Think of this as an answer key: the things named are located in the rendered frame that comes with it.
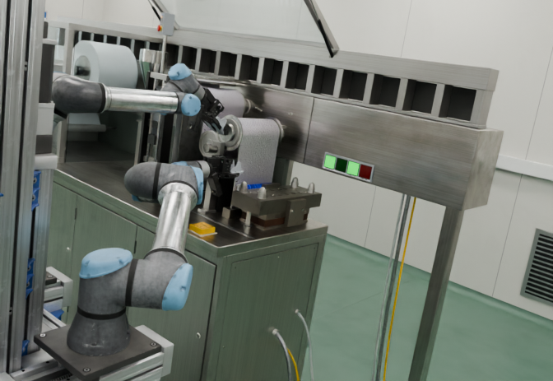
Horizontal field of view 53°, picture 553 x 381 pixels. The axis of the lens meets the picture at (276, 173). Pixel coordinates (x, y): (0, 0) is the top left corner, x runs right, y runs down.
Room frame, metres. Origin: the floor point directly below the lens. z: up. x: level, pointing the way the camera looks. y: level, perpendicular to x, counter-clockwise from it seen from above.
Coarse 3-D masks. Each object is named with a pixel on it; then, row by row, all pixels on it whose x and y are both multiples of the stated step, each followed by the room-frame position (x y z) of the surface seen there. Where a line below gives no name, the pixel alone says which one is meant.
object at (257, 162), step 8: (240, 152) 2.24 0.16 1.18; (248, 152) 2.28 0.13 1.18; (256, 152) 2.31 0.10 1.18; (264, 152) 2.35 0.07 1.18; (272, 152) 2.40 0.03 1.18; (240, 160) 2.25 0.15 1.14; (248, 160) 2.28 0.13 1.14; (256, 160) 2.32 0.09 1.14; (264, 160) 2.36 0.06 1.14; (272, 160) 2.40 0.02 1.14; (248, 168) 2.29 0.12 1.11; (256, 168) 2.33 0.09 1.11; (264, 168) 2.37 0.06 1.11; (272, 168) 2.41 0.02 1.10; (240, 176) 2.26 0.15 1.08; (248, 176) 2.29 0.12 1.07; (256, 176) 2.33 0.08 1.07; (264, 176) 2.37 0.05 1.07; (272, 176) 2.41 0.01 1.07
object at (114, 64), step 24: (96, 48) 2.85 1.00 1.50; (120, 48) 2.95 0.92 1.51; (144, 48) 3.07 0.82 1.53; (72, 72) 2.76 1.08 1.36; (96, 72) 2.86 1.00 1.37; (120, 72) 2.96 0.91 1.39; (72, 120) 2.77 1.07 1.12; (96, 120) 2.87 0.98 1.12; (120, 120) 2.98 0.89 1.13; (72, 144) 2.78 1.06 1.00; (96, 144) 2.88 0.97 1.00; (120, 144) 3.00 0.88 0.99
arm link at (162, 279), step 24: (168, 168) 1.63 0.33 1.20; (192, 168) 1.66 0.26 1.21; (168, 192) 1.56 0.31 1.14; (192, 192) 1.58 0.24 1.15; (168, 216) 1.45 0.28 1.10; (168, 240) 1.37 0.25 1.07; (144, 264) 1.26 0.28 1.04; (168, 264) 1.27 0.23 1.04; (144, 288) 1.22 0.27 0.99; (168, 288) 1.22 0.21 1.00
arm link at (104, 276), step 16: (96, 256) 1.25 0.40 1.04; (112, 256) 1.25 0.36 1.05; (128, 256) 1.25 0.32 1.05; (80, 272) 1.24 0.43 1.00; (96, 272) 1.20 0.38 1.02; (112, 272) 1.21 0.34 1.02; (128, 272) 1.23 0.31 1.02; (80, 288) 1.22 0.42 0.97; (96, 288) 1.20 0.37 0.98; (112, 288) 1.21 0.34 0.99; (128, 288) 1.21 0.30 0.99; (80, 304) 1.22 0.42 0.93; (96, 304) 1.20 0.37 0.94; (112, 304) 1.21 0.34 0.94; (128, 304) 1.23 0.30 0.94
